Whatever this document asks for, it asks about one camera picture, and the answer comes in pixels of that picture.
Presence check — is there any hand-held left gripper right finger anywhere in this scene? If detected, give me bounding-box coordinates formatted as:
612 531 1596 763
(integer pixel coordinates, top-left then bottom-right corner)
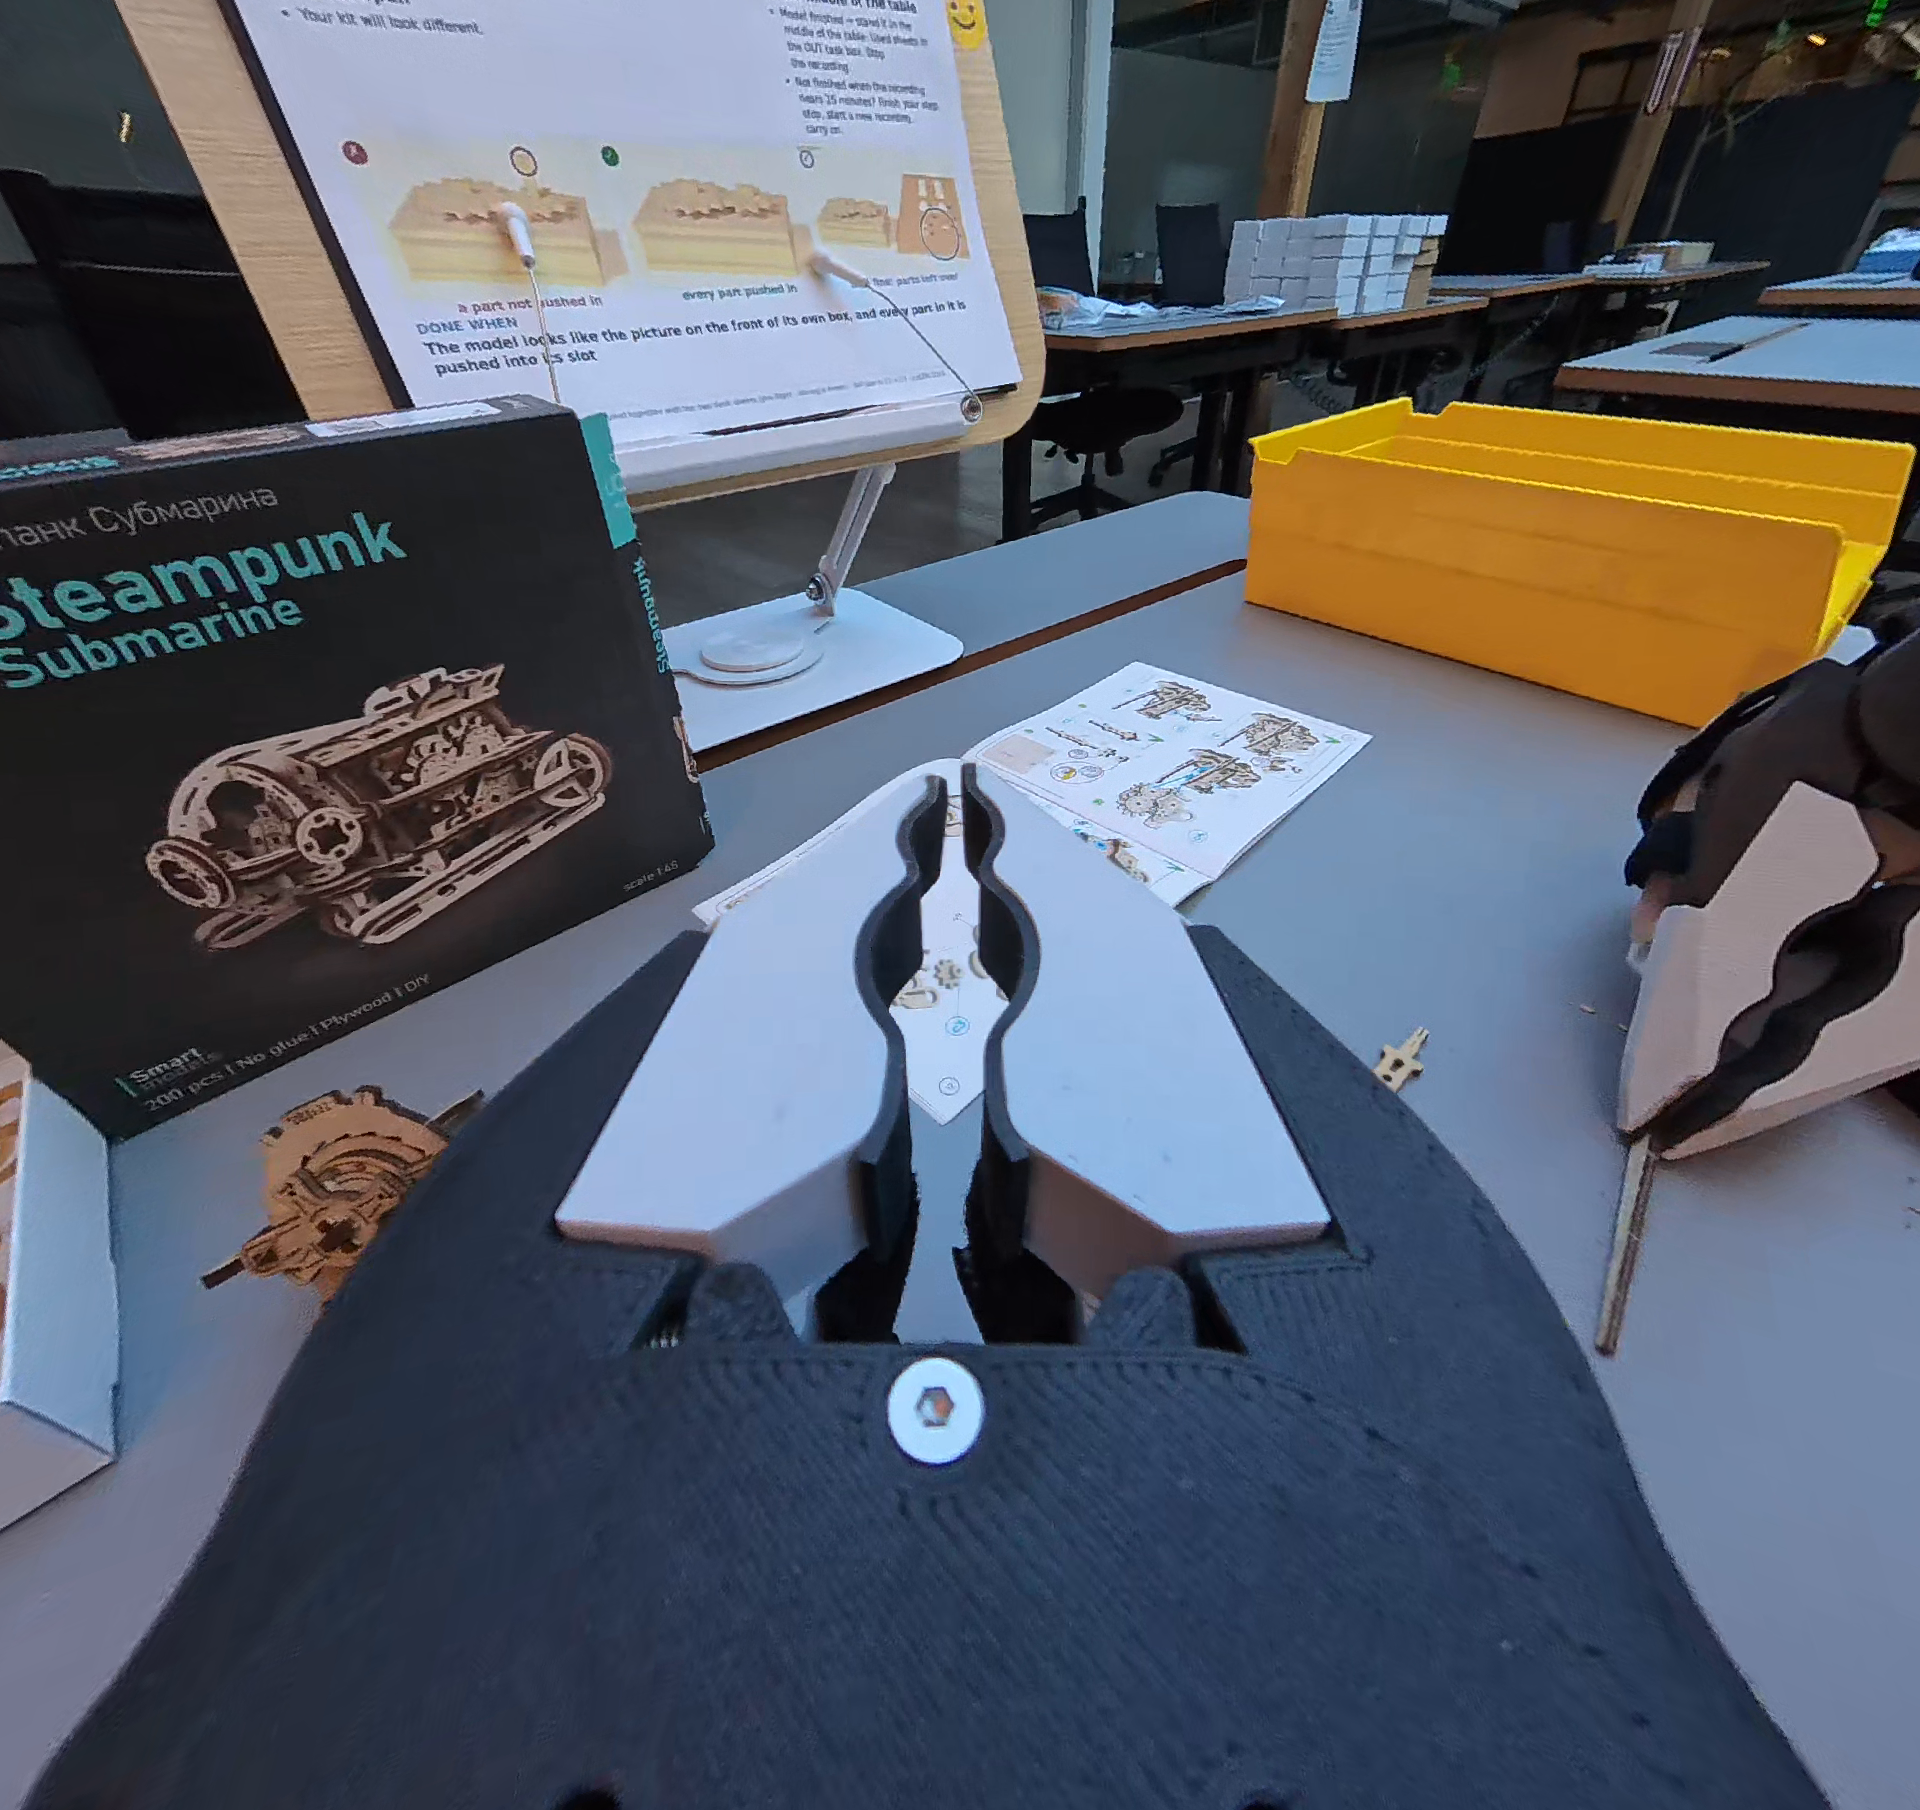
956 763 1335 1344

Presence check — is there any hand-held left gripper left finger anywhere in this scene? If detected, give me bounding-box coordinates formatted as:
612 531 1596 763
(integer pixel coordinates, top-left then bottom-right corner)
552 771 950 1344

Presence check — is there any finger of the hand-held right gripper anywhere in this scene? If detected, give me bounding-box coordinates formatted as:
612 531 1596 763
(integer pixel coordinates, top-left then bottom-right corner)
1642 930 1920 1167
1618 783 1920 1145

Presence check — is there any thin wooden stick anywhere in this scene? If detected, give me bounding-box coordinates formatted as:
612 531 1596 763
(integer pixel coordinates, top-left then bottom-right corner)
1592 1135 1659 1359

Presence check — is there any white instruction booklet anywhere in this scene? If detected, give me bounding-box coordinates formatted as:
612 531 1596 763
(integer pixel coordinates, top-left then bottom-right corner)
692 661 1374 1127

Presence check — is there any yellow plastic bin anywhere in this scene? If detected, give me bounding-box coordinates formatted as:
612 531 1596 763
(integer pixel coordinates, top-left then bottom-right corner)
1244 395 1920 729

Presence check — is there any long grey table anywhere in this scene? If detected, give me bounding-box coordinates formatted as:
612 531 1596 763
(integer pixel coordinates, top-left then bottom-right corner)
1037 291 1486 491
1551 315 1920 439

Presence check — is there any wooden gear assembly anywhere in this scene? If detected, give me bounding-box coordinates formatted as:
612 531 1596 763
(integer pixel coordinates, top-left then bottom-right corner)
201 1081 485 1310

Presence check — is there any black model kit box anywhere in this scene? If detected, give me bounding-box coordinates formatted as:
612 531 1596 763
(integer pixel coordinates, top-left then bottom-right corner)
0 395 715 1140

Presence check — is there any stack of white boxes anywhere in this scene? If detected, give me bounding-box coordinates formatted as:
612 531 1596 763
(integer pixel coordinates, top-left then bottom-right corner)
1221 209 1453 318

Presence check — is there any black office chair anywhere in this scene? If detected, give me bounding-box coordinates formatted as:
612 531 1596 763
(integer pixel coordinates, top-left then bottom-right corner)
1019 196 1185 491

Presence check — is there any white cardboard tray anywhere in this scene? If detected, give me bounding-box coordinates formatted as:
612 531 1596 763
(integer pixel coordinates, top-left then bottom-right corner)
0 1043 118 1530

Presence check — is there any white paper sign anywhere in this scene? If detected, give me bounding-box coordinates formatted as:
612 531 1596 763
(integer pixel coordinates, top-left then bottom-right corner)
1303 0 1372 105

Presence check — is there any printed instruction sheet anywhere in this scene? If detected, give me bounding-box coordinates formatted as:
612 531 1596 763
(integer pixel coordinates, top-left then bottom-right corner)
173 0 1025 416

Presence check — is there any wooden post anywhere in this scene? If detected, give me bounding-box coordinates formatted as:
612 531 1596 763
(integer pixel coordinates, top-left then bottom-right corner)
1257 0 1370 180
1596 0 1752 243

